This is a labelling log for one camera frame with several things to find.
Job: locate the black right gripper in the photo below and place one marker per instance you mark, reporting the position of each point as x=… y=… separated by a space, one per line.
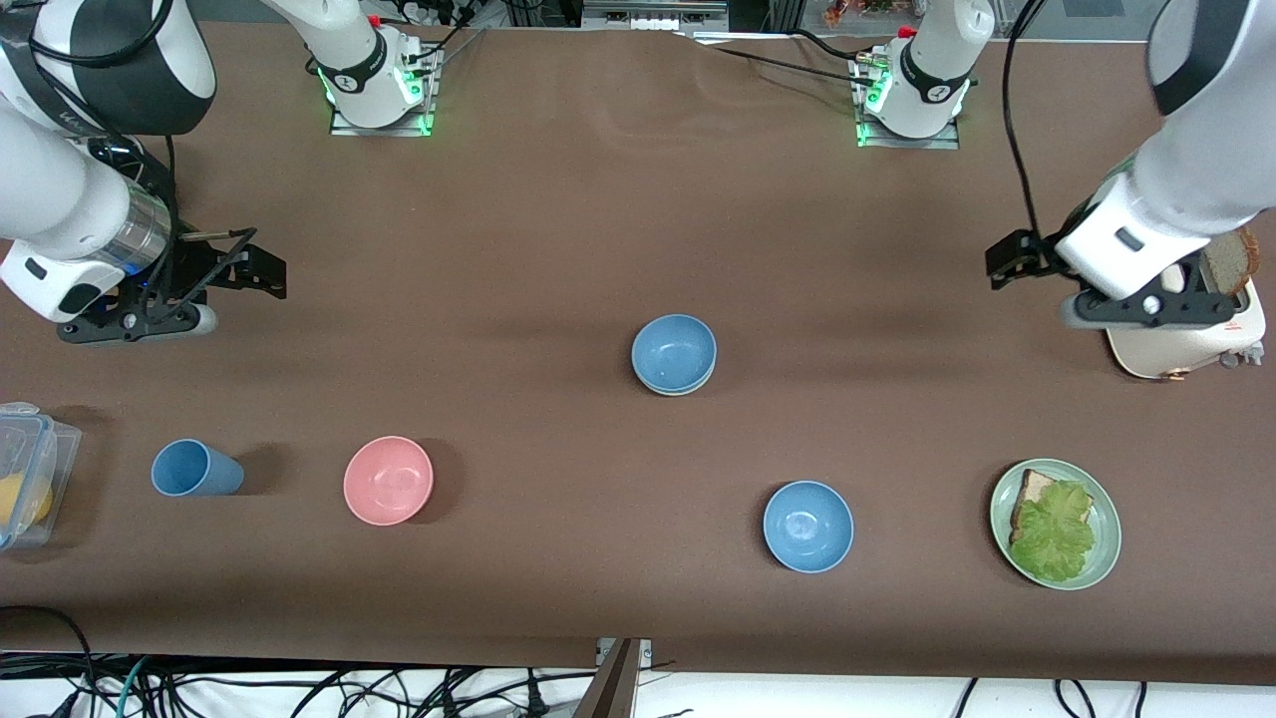
x=196 y=267

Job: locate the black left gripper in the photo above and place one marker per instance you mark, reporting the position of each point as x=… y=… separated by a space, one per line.
x=1013 y=257

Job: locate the blue bowl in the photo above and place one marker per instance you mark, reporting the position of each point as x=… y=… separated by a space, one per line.
x=807 y=526
x=674 y=351

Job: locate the green bowl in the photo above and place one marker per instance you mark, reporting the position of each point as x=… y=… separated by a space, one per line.
x=678 y=391

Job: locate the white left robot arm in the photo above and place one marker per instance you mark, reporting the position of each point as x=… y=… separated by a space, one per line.
x=1196 y=170

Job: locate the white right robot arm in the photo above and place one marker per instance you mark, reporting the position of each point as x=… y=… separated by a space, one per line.
x=60 y=199

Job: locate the pink bowl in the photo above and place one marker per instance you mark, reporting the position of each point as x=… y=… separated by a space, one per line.
x=388 y=481

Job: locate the white toaster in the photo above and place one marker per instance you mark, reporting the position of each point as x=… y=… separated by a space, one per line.
x=1186 y=349

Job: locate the blue cup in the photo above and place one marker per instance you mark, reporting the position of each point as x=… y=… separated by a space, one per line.
x=194 y=469

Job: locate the brown toast slice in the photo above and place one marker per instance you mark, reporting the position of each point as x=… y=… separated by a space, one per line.
x=1231 y=261

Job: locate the bread slice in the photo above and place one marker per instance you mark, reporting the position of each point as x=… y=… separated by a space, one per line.
x=1035 y=489

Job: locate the green lettuce leaf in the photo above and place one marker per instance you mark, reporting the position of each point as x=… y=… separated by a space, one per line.
x=1057 y=534

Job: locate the clear plastic lidded container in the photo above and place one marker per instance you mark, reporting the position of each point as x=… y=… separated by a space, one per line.
x=35 y=439

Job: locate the green plate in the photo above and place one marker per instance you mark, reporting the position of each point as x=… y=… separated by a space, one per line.
x=1105 y=538

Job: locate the white power strip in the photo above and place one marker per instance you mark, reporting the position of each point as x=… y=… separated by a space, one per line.
x=434 y=12

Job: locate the yellow fruit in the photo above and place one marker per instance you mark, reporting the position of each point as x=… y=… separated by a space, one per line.
x=22 y=504

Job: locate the brown table cover sheet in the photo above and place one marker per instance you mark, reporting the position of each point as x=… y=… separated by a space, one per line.
x=638 y=199

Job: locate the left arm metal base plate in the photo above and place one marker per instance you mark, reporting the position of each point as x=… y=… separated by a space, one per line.
x=942 y=143

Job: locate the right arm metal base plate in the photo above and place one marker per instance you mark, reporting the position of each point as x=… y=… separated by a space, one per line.
x=344 y=129

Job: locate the metal table bracket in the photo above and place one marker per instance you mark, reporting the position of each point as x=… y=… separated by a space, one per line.
x=616 y=683

